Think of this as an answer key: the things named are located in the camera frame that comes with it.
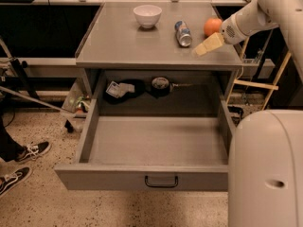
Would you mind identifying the black trouser leg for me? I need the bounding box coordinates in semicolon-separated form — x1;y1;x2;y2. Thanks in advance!
0;115;24;162

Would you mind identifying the black cloth with white packet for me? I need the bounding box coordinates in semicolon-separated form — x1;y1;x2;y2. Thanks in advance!
103;79;145;104

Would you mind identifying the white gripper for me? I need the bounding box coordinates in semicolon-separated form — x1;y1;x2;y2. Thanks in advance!
192;15;248;56

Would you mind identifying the black white sneaker lower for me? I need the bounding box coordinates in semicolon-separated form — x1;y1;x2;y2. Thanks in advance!
0;166;32;198

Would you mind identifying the grey metal pole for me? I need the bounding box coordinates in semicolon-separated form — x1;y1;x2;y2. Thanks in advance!
0;86;73;114

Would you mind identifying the grey cabinet counter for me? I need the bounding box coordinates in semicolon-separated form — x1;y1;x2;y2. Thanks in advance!
76;2;241;100

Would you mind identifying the black drawer handle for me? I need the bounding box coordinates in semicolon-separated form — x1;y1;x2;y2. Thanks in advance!
144;176;179;188

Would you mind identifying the blue silver soda can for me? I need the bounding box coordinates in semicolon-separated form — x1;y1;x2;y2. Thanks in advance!
174;21;192;47

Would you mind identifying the grey open top drawer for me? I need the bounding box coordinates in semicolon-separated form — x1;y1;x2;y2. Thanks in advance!
55;100;235;191

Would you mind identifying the black white sneaker upper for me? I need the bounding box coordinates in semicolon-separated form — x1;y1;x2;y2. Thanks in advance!
16;141;51;163

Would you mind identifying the orange fruit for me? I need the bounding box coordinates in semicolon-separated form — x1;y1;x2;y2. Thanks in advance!
204;18;223;37

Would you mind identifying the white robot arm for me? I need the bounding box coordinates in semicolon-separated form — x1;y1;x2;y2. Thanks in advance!
193;0;303;227

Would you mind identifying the clear plastic bin with items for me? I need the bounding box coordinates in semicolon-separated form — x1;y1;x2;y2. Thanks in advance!
61;79;91;132

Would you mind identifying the wooden easel frame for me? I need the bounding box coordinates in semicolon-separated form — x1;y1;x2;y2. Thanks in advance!
225;36;293;112

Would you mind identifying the white ceramic bowl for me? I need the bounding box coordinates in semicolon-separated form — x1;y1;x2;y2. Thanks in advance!
134;5;162;28

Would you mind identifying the black white sneaker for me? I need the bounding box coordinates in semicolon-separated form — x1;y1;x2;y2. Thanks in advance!
0;166;32;198
16;141;51;163

